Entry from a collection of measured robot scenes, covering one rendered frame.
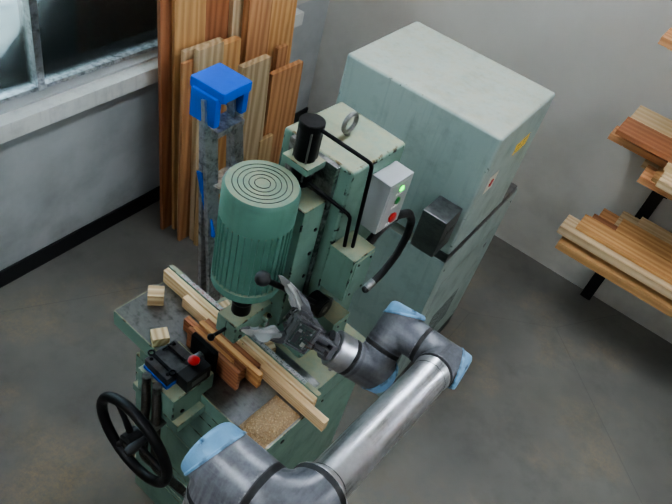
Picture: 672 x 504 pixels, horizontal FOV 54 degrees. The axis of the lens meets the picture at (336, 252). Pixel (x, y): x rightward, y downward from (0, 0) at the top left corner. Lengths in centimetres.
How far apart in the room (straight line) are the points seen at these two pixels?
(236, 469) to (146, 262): 229
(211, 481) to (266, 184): 64
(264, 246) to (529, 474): 193
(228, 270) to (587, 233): 210
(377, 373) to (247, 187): 52
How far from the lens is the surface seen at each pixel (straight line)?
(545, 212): 385
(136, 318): 195
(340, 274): 168
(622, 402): 359
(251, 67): 309
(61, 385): 293
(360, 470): 124
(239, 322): 174
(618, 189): 366
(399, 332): 153
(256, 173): 149
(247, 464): 115
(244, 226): 144
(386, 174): 162
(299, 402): 178
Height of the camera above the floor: 242
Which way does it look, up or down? 43 degrees down
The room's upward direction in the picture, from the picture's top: 17 degrees clockwise
